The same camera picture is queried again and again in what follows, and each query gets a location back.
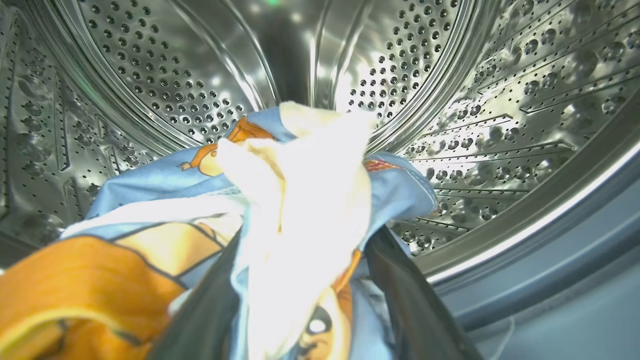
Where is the blue cartoon print garment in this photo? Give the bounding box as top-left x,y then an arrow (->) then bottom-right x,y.
0,107 -> 441,360

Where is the stainless steel washing machine drum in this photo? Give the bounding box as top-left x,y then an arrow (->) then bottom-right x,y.
0,0 -> 640,281

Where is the cream white garment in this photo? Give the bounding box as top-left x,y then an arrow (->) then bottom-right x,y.
217,102 -> 373,360

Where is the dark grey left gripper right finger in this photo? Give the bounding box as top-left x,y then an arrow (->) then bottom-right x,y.
365,227 -> 483,360

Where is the grey rubber door gasket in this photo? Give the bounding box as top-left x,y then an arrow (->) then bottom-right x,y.
425,145 -> 640,360

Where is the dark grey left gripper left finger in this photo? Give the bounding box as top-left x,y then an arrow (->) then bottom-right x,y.
150,235 -> 242,360

